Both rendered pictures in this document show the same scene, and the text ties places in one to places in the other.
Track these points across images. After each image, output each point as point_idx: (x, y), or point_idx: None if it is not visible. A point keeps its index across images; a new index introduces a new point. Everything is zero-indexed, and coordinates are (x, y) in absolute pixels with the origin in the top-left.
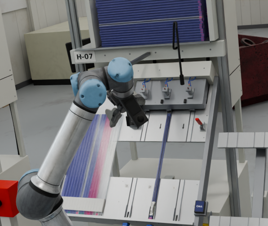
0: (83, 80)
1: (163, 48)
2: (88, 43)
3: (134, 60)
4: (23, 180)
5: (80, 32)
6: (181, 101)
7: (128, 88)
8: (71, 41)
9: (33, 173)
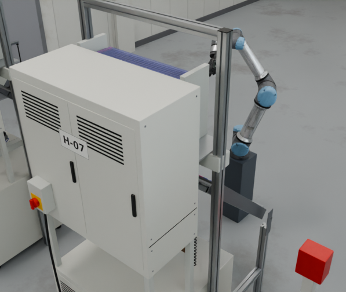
0: (239, 32)
1: None
2: (203, 156)
3: None
4: (272, 85)
5: (213, 139)
6: None
7: None
8: (226, 145)
9: (268, 85)
